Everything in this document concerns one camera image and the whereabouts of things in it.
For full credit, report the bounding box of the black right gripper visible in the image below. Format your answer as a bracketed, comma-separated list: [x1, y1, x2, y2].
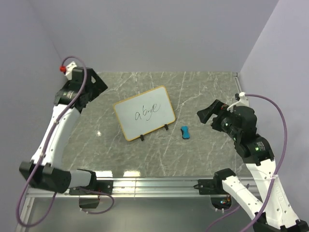
[196, 98, 239, 139]

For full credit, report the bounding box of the blue whiteboard eraser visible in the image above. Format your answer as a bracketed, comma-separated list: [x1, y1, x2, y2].
[181, 126, 190, 139]

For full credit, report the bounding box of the yellow framed whiteboard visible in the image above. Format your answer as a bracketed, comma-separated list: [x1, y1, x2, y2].
[113, 86, 176, 141]

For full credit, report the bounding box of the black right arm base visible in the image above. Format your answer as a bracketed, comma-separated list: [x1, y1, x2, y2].
[193, 179, 227, 195]

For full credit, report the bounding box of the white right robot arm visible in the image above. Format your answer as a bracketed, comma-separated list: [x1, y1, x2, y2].
[197, 100, 309, 232]

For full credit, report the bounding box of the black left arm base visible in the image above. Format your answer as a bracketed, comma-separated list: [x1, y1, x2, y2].
[69, 180, 113, 195]

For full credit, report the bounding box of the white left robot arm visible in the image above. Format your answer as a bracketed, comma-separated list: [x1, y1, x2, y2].
[19, 67, 108, 194]

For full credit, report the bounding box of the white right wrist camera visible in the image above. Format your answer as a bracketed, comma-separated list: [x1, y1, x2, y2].
[227, 92, 249, 112]

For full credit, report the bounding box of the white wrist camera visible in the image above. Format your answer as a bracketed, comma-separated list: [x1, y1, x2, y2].
[227, 92, 249, 112]
[59, 61, 77, 80]

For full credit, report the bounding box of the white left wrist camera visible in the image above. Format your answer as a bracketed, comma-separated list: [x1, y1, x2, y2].
[59, 61, 77, 80]

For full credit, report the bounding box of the aluminium right side rail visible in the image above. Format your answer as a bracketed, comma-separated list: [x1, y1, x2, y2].
[232, 72, 242, 93]

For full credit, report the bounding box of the aluminium front mounting rail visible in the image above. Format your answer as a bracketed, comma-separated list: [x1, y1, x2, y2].
[14, 176, 260, 232]

